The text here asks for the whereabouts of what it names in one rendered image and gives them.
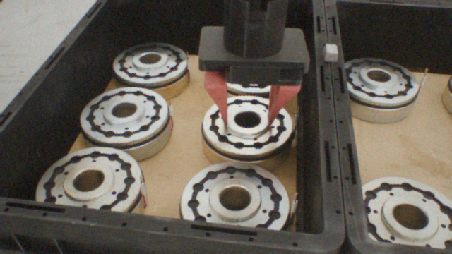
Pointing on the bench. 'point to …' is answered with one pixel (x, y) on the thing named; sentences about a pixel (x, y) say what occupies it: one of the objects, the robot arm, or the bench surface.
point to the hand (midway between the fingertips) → (248, 116)
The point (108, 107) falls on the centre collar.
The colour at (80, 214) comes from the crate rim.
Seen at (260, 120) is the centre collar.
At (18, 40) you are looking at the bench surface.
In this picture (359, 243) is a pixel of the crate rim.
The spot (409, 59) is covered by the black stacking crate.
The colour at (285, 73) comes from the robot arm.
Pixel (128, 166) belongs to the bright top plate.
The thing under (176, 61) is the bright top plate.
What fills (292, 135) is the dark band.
